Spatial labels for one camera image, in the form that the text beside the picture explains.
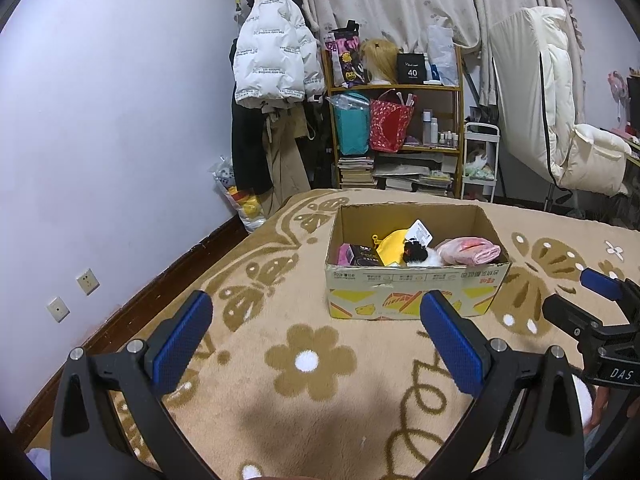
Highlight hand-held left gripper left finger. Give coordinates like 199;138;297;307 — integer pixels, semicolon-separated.
50;290;221;480

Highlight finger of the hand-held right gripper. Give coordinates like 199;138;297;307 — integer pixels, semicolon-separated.
542;294;610;347
580;267;632;311

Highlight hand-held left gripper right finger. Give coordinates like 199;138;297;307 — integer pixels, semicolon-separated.
415;289;586;480

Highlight cardboard box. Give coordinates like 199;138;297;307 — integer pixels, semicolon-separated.
324;203;512;321

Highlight small white plush toy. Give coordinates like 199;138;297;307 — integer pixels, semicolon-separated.
402;241;446;267

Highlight pink swirl lollipop pillow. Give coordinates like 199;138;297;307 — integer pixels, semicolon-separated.
434;236;503;266

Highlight yellow dog plush toy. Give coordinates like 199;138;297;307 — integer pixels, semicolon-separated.
369;230;416;267

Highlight dark card packet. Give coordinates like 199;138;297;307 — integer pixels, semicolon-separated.
347;244;383;267

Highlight person's right hand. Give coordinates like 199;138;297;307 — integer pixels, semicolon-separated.
582;385;610;433

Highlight beige floral blanket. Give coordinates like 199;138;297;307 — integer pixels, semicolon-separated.
25;187;640;480

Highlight clear plastic bag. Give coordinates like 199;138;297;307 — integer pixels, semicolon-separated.
210;155;266;233

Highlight pile of papers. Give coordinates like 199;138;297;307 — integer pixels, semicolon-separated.
372;152;458;197

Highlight pink desk fan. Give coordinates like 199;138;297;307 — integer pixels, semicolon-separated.
607;67;640;136

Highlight white trolley cart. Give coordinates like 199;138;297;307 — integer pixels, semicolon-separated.
460;122;502;204

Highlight stack of books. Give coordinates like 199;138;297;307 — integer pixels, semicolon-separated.
339;155;377;190

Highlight black coat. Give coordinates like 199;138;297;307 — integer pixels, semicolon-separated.
230;40;273;196

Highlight beige pants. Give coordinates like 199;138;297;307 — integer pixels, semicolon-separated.
262;107;308;216

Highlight white padded chair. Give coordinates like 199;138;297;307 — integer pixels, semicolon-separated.
489;6;633;198

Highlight red patterned bag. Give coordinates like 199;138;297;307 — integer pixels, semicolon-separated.
369;89;417;154

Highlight black hanging garment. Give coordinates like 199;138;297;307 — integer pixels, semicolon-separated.
300;95;336;188

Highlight teal bag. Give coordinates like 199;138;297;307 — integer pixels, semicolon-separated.
327;92;372;156

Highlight wooden shelf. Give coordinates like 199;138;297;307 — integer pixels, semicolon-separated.
320;42;465;200

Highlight white plastic bag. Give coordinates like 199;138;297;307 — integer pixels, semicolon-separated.
426;24;459;87

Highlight black box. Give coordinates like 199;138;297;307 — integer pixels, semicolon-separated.
396;51;430;85

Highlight blonde wig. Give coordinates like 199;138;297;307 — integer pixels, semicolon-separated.
360;37;403;86

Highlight black pink printed bag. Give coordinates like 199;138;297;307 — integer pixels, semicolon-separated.
324;20;363;88

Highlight white puffer jacket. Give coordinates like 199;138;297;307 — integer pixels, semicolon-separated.
234;0;325;109

